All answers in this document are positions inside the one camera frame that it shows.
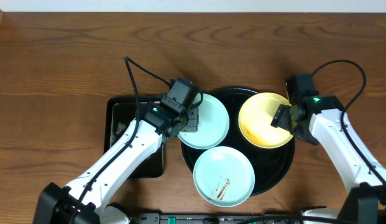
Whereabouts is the black rectangular tray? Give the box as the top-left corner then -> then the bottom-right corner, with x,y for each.
104,96 -> 165,179

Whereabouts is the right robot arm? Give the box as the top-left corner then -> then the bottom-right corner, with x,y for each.
270,96 -> 386,223

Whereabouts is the light blue plate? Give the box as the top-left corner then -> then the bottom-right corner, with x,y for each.
193,146 -> 255,207
178,93 -> 230,149

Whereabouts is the yellow plate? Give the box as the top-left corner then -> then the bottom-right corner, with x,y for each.
238,92 -> 293,149

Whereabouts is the black round tray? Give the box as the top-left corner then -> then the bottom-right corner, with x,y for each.
180,86 -> 296,197

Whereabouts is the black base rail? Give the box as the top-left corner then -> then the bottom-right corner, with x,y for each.
130,212 -> 346,224

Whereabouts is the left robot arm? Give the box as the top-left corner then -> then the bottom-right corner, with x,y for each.
33,97 -> 199,223

